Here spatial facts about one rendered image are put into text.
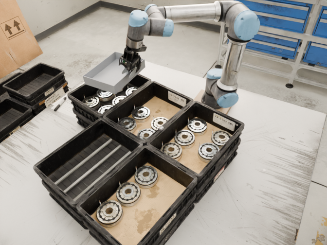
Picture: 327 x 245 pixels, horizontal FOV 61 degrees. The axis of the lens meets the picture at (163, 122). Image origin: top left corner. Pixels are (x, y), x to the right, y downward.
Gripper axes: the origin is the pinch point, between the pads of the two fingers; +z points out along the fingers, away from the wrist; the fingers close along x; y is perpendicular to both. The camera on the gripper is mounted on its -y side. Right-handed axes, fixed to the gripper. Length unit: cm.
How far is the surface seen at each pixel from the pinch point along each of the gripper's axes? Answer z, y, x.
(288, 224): 10, 25, 98
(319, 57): 37, -181, 111
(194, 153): 11, 15, 48
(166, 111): 18.7, -6.6, 23.2
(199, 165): 10, 21, 52
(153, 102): 21.8, -10.7, 13.0
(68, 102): 51, 0, -40
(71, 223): 35, 66, 15
